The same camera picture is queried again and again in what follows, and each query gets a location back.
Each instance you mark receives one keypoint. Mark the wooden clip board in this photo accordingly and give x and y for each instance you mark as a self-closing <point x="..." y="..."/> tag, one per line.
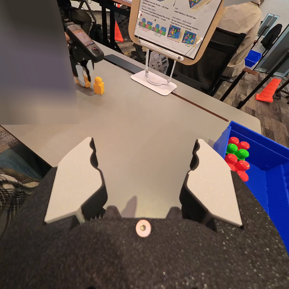
<point x="131" y="29"/>

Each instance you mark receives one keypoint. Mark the small red mega block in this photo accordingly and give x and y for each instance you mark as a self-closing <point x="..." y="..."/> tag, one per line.
<point x="237" y="143"/>

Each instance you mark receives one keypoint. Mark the large grey framed panel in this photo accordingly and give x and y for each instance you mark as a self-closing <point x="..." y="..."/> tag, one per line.
<point x="277" y="58"/>

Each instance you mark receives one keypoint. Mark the large red mega block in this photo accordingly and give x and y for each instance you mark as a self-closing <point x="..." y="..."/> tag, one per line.
<point x="241" y="166"/>

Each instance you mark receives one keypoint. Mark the black backpack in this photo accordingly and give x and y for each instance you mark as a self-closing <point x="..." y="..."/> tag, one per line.
<point x="96" y="31"/>

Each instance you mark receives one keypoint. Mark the black office chair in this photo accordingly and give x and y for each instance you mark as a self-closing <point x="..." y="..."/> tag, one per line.
<point x="216" y="56"/>

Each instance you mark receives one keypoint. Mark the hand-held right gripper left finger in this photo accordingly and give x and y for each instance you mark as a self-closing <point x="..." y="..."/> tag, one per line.
<point x="73" y="180"/>

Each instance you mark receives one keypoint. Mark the person's plaid shirt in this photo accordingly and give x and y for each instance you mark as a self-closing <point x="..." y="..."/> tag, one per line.
<point x="13" y="198"/>

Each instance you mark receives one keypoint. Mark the yellow one-stud mega block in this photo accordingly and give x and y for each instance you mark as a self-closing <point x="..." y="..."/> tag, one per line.
<point x="79" y="81"/>
<point x="98" y="87"/>

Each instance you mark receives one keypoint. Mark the brown background table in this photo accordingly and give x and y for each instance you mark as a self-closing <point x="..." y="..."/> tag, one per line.
<point x="103" y="22"/>
<point x="249" y="71"/>

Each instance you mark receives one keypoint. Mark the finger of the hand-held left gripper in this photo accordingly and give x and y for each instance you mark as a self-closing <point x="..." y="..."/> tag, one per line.
<point x="88" y="70"/>
<point x="80" y="73"/>

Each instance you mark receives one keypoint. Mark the person's jeans leg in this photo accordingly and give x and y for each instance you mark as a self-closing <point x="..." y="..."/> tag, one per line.
<point x="20" y="162"/>

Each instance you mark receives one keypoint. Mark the blue bin with coloured blocks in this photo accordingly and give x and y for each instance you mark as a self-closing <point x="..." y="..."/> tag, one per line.
<point x="275" y="192"/>

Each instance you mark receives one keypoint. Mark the black hanging jacket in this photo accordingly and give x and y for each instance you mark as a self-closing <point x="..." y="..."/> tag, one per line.
<point x="273" y="36"/>

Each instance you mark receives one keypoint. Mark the printed instruction sheet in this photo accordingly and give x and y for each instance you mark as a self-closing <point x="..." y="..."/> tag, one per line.
<point x="180" y="22"/>

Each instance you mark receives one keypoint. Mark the orange traffic cone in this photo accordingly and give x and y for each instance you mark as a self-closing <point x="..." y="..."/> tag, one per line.
<point x="118" y="33"/>
<point x="268" y="91"/>

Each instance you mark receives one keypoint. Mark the black tripod stand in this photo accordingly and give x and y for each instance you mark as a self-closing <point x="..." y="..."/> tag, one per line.
<point x="252" y="90"/>

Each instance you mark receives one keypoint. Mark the green mega block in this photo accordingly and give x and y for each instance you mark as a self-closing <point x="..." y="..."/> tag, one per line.
<point x="234" y="150"/>

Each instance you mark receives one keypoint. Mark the black rectangular table panel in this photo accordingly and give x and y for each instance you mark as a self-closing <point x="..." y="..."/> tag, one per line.
<point x="122" y="63"/>

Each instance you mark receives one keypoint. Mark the small grey framed panel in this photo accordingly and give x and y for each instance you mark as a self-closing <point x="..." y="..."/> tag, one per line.
<point x="268" y="21"/>

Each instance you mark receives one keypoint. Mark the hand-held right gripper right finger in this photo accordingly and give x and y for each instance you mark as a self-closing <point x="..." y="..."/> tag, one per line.
<point x="212" y="180"/>

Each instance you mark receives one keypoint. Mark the small blue background bin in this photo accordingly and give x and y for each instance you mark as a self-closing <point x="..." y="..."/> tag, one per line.
<point x="252" y="58"/>

